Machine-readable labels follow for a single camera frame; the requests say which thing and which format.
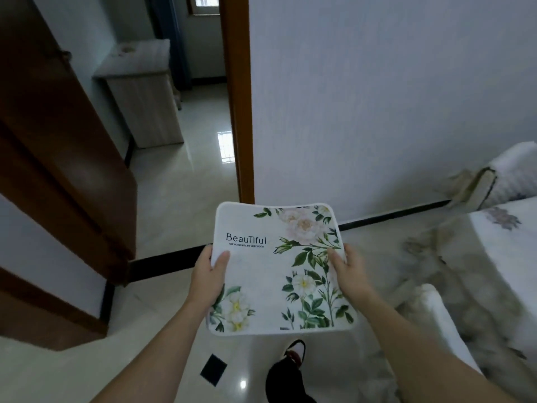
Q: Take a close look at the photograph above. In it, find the blue curtain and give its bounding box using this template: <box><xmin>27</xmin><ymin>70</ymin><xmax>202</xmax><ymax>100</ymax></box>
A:
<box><xmin>145</xmin><ymin>0</ymin><xmax>194</xmax><ymax>93</ymax></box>

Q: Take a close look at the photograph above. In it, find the window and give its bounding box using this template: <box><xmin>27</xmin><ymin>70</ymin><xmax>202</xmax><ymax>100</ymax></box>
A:
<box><xmin>187</xmin><ymin>0</ymin><xmax>221</xmax><ymax>16</ymax></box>

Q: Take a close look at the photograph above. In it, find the brown wooden door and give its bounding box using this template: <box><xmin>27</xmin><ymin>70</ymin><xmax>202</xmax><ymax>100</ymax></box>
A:
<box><xmin>0</xmin><ymin>0</ymin><xmax>138</xmax><ymax>288</ymax></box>

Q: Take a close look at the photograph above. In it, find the person's black and white shoe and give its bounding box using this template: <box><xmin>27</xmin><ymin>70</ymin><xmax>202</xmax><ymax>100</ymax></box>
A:
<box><xmin>283</xmin><ymin>339</ymin><xmax>306</xmax><ymax>368</ymax></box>

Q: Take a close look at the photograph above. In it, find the person's black trouser leg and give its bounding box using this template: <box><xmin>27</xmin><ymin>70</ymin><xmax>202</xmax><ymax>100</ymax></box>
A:
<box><xmin>265</xmin><ymin>354</ymin><xmax>318</xmax><ymax>403</ymax></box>

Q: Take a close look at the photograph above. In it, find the person's left forearm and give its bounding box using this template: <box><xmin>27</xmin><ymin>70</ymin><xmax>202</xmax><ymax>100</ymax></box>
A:
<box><xmin>89</xmin><ymin>299</ymin><xmax>220</xmax><ymax>403</ymax></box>

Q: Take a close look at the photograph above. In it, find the white floral mat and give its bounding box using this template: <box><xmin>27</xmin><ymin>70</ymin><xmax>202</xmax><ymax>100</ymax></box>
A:
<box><xmin>206</xmin><ymin>201</ymin><xmax>357</xmax><ymax>336</ymax></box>

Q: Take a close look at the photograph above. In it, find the bed with floral sheet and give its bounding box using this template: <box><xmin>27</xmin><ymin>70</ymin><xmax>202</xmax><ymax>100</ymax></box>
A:
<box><xmin>396</xmin><ymin>197</ymin><xmax>537</xmax><ymax>403</ymax></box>

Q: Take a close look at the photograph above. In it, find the person's left hand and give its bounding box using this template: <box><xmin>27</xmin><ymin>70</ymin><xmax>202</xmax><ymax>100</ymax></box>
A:
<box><xmin>187</xmin><ymin>245</ymin><xmax>231</xmax><ymax>309</ymax></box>

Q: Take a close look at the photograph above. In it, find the brown wooden door jamb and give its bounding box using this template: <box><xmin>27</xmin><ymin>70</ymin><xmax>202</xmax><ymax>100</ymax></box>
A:
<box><xmin>0</xmin><ymin>267</ymin><xmax>110</xmax><ymax>352</ymax></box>

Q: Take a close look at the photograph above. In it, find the light wooden cabinet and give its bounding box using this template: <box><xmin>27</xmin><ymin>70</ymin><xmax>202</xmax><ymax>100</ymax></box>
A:
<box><xmin>94</xmin><ymin>39</ymin><xmax>185</xmax><ymax>150</ymax></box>

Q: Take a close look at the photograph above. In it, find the person's right hand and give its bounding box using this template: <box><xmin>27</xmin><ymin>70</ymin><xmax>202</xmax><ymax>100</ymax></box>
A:
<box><xmin>326</xmin><ymin>243</ymin><xmax>373</xmax><ymax>305</ymax></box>

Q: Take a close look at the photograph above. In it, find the brown wooden door frame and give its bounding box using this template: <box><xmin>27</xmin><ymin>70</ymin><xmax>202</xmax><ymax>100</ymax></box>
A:
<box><xmin>218</xmin><ymin>0</ymin><xmax>256</xmax><ymax>205</ymax></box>

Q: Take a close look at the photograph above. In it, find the person's right forearm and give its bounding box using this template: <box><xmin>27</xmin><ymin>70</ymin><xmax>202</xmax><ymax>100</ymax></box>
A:
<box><xmin>352</xmin><ymin>289</ymin><xmax>522</xmax><ymax>403</ymax></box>

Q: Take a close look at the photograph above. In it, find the foam-wrapped bed headboard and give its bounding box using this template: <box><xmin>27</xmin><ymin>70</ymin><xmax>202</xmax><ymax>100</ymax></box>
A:
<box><xmin>448</xmin><ymin>141</ymin><xmax>537</xmax><ymax>213</ymax></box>

